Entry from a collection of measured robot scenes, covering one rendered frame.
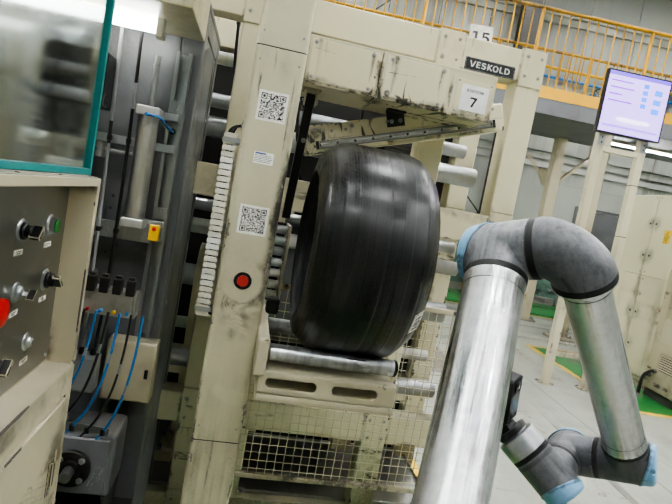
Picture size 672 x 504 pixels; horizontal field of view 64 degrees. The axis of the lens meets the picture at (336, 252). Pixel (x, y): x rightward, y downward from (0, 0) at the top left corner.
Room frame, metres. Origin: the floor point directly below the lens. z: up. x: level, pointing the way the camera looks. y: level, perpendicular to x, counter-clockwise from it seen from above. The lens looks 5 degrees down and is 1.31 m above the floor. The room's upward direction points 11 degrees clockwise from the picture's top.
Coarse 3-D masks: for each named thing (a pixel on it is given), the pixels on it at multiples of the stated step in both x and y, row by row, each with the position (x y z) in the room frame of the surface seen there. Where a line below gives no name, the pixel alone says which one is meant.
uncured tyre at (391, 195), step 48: (336, 192) 1.28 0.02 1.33; (384, 192) 1.29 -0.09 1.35; (432, 192) 1.35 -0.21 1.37; (336, 240) 1.23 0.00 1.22; (384, 240) 1.24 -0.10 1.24; (432, 240) 1.28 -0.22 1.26; (336, 288) 1.23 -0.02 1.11; (384, 288) 1.24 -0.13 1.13; (336, 336) 1.30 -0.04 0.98; (384, 336) 1.30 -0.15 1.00
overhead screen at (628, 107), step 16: (608, 80) 4.85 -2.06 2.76; (624, 80) 4.87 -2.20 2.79; (640, 80) 4.88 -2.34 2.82; (656, 80) 4.89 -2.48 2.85; (608, 96) 4.86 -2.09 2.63; (624, 96) 4.87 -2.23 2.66; (640, 96) 4.88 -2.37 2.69; (656, 96) 4.90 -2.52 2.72; (608, 112) 4.86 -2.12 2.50; (624, 112) 4.87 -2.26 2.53; (640, 112) 4.89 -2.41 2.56; (656, 112) 4.90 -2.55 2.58; (608, 128) 4.86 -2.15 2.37; (624, 128) 4.88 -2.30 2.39; (640, 128) 4.89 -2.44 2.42; (656, 128) 4.90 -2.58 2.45
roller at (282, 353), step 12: (276, 348) 1.33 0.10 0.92; (288, 348) 1.34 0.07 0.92; (300, 348) 1.35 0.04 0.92; (276, 360) 1.34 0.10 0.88; (288, 360) 1.34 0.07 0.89; (300, 360) 1.34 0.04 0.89; (312, 360) 1.34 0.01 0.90; (324, 360) 1.35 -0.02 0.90; (336, 360) 1.36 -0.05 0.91; (348, 360) 1.36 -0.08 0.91; (360, 360) 1.37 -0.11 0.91; (372, 360) 1.38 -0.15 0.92; (384, 360) 1.39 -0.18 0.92; (360, 372) 1.38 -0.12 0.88; (372, 372) 1.38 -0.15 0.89; (384, 372) 1.38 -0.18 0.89; (396, 372) 1.38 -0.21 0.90
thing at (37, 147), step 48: (0, 0) 0.63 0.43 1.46; (48, 0) 0.76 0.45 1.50; (96, 0) 0.96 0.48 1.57; (0, 48) 0.65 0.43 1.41; (48, 48) 0.79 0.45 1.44; (96, 48) 0.99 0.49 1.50; (0, 96) 0.66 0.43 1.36; (48, 96) 0.81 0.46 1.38; (96, 96) 1.03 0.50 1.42; (0, 144) 0.68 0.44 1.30; (48, 144) 0.83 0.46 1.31
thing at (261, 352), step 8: (264, 312) 1.56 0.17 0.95; (264, 320) 1.46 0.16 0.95; (264, 328) 1.38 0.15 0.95; (264, 336) 1.30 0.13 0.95; (256, 344) 1.35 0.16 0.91; (264, 344) 1.29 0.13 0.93; (256, 352) 1.29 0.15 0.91; (264, 352) 1.29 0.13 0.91; (256, 360) 1.29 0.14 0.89; (264, 360) 1.29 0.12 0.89; (256, 368) 1.29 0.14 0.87; (264, 368) 1.29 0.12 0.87
